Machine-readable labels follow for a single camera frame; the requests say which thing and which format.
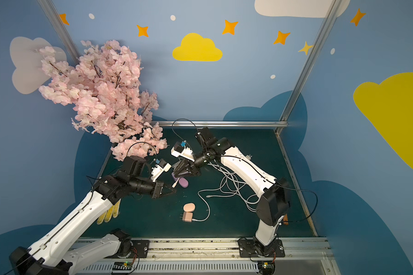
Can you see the left aluminium frame post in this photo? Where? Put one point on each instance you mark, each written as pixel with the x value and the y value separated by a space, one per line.
pixel 51 12

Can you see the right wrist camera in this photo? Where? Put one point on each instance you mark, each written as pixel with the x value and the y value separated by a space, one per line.
pixel 181 150

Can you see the pink artificial blossom tree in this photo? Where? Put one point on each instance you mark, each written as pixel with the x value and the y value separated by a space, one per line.
pixel 104 89

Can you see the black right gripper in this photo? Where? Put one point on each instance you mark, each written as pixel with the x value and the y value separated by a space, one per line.
pixel 194 163

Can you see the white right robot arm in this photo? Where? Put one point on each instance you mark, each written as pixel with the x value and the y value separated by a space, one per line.
pixel 273 194

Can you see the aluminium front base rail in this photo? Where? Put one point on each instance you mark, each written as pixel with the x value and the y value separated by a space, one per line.
pixel 200 256

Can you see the yellow work glove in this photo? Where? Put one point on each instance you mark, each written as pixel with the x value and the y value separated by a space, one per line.
pixel 110 214

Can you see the pink charger adapter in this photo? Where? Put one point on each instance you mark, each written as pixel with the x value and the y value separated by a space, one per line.
pixel 187 217

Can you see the purple power strip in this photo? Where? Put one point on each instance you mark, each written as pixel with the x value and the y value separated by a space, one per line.
pixel 176 179

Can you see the orange handled garden fork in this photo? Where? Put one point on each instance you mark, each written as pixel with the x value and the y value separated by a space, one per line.
pixel 285 220

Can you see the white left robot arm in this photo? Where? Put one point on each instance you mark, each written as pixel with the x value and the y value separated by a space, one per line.
pixel 51 254

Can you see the aluminium frame post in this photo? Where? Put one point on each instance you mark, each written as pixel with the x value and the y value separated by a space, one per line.
pixel 319 42
pixel 51 12

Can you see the purple earbud case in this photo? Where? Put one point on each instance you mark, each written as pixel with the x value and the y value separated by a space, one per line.
pixel 183 182

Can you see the aluminium back frame rail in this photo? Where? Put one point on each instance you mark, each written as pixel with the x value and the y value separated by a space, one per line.
pixel 220 124

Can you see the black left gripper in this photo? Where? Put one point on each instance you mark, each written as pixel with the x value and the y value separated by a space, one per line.
pixel 159 189

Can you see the right aluminium frame post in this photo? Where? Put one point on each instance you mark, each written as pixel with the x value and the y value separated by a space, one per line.
pixel 319 42

